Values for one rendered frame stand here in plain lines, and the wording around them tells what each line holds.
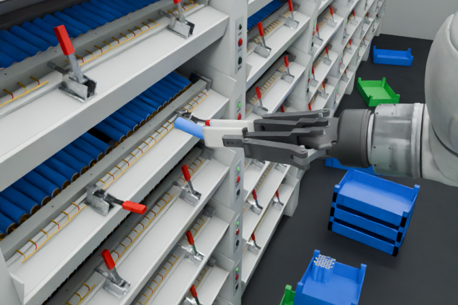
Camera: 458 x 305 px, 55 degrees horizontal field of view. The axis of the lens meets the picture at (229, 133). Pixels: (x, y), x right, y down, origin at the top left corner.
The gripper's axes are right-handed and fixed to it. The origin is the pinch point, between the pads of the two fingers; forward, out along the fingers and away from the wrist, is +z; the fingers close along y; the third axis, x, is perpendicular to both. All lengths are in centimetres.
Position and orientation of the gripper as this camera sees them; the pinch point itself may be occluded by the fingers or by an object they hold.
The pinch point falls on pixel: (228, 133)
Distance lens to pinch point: 64.3
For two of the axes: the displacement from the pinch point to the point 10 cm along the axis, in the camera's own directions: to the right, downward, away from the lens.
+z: -8.9, -0.4, 4.5
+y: -4.1, 4.7, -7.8
